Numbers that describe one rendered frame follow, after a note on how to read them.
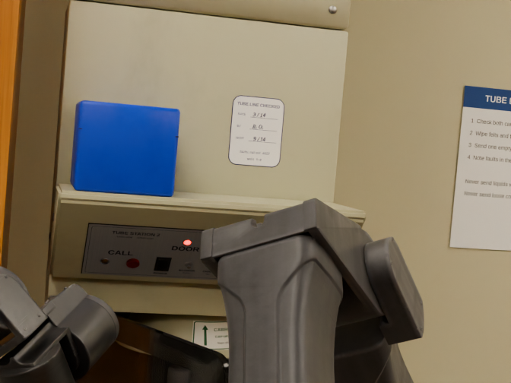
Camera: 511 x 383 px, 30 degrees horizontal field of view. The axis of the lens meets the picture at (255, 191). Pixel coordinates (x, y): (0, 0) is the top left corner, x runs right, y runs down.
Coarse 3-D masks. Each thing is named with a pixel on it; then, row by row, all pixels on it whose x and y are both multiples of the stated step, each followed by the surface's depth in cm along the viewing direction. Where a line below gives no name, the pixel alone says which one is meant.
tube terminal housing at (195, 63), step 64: (64, 64) 105; (128, 64) 105; (192, 64) 107; (256, 64) 109; (320, 64) 110; (64, 128) 104; (192, 128) 107; (320, 128) 111; (192, 192) 108; (256, 192) 110; (320, 192) 111
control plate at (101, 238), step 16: (96, 224) 96; (112, 224) 97; (96, 240) 98; (112, 240) 99; (128, 240) 99; (144, 240) 99; (160, 240) 99; (176, 240) 100; (192, 240) 100; (96, 256) 100; (112, 256) 101; (128, 256) 101; (144, 256) 101; (160, 256) 102; (176, 256) 102; (192, 256) 102; (96, 272) 102; (112, 272) 103; (128, 272) 103; (144, 272) 103; (160, 272) 104; (176, 272) 104; (192, 272) 104; (208, 272) 105
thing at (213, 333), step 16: (144, 320) 114; (160, 320) 113; (176, 320) 112; (192, 320) 112; (208, 320) 112; (224, 320) 114; (176, 336) 111; (192, 336) 111; (208, 336) 112; (224, 336) 113; (224, 352) 112
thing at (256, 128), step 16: (240, 96) 108; (240, 112) 108; (256, 112) 109; (272, 112) 109; (240, 128) 109; (256, 128) 109; (272, 128) 109; (240, 144) 109; (256, 144) 109; (272, 144) 110; (240, 160) 109; (256, 160) 109; (272, 160) 110
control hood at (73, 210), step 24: (72, 192) 94; (96, 192) 94; (72, 216) 95; (96, 216) 96; (120, 216) 96; (144, 216) 96; (168, 216) 97; (192, 216) 97; (216, 216) 98; (240, 216) 98; (360, 216) 101; (72, 240) 98; (72, 264) 101
